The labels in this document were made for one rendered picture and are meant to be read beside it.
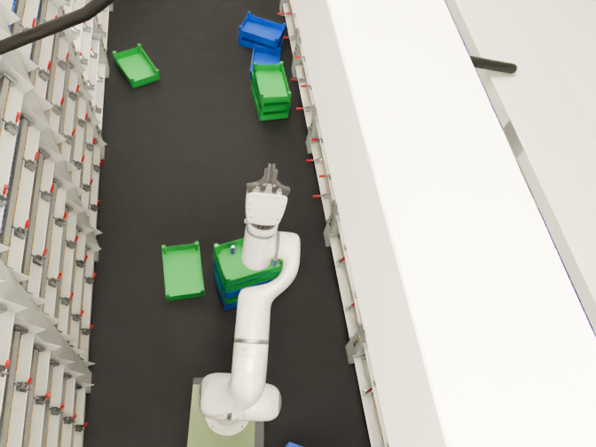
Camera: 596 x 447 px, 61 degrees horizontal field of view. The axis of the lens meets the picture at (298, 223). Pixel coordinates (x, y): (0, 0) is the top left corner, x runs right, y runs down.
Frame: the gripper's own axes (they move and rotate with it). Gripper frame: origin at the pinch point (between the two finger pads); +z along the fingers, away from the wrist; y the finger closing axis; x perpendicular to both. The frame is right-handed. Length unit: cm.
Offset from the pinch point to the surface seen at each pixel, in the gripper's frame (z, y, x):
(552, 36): 29, 74, -36
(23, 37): 25, -52, -3
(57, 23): 29, -45, -3
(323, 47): 65, -7, 72
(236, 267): -115, -1, -69
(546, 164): 17, 60, 8
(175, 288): -147, -32, -79
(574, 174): 17, 66, 10
